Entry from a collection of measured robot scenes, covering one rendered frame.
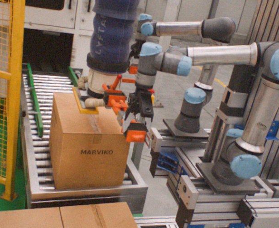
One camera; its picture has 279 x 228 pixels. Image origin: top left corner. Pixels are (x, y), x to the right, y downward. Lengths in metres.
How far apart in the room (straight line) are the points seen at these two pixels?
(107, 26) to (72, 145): 0.69
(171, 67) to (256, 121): 0.38
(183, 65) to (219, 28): 0.64
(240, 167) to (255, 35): 0.69
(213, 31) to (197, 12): 9.78
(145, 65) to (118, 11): 0.52
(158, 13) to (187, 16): 0.99
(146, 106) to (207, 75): 0.83
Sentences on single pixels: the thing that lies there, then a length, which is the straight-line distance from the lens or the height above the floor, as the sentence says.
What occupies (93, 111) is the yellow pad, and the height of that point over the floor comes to 1.13.
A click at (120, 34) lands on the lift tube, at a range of 1.76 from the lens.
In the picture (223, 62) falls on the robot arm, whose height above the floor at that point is 1.56.
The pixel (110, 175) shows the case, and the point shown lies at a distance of 2.15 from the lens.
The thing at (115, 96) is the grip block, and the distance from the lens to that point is 1.65.
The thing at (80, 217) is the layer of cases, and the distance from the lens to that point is 2.00.
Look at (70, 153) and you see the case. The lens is 2.01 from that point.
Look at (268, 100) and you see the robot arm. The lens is 1.36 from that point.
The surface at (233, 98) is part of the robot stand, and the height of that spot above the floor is 1.34.
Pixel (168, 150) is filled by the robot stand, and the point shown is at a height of 0.91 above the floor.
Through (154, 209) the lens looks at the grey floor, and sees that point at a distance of 3.06.
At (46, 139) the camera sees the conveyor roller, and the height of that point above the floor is 0.53.
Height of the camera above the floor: 1.84
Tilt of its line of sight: 22 degrees down
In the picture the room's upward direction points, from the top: 12 degrees clockwise
